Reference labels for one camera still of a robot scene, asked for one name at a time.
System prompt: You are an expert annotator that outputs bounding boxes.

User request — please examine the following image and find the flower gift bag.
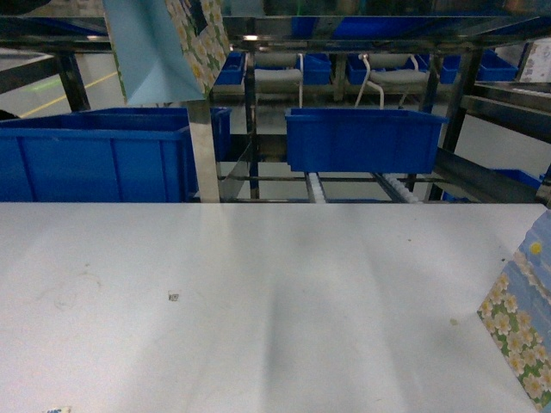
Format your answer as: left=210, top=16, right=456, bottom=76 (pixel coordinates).
left=102, top=0, right=230, bottom=105
left=477, top=211, right=550, bottom=412

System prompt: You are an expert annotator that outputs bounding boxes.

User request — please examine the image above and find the large blue bin left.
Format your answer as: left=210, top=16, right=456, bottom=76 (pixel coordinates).
left=1, top=108, right=199, bottom=203

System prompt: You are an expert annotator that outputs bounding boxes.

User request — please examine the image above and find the stainless steel rack frame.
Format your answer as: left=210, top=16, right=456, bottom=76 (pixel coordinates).
left=1, top=14, right=550, bottom=202

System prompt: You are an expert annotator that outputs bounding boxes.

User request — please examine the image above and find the blue bin on roller rack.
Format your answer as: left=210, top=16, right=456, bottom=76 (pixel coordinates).
left=285, top=108, right=449, bottom=174

